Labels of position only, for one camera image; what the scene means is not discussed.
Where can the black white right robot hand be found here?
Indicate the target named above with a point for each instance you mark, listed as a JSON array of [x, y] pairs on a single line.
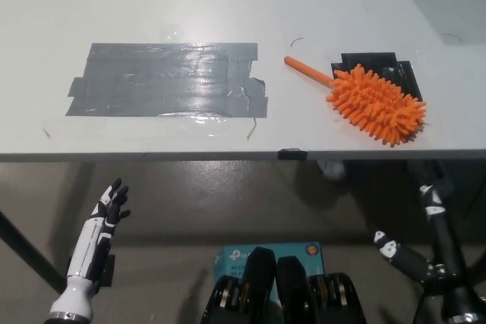
[[452, 286]]

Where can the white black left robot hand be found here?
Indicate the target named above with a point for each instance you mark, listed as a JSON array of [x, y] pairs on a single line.
[[89, 248]]

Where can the orange microfiber duster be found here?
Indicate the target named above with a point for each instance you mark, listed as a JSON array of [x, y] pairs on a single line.
[[376, 104]]

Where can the black robot body blocks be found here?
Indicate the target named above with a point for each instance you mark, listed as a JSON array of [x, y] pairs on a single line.
[[284, 293]]

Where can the black table leg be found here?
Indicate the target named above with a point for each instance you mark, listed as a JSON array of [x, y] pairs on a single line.
[[30, 252]]

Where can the teal router box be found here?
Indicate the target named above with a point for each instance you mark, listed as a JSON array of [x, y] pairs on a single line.
[[235, 256]]

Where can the white object under table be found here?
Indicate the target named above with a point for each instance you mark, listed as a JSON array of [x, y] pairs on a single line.
[[334, 169]]

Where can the black tape patch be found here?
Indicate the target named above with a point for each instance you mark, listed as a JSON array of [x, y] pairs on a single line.
[[366, 61]]

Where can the grey duct tape patch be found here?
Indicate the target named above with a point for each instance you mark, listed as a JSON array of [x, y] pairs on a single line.
[[167, 81]]

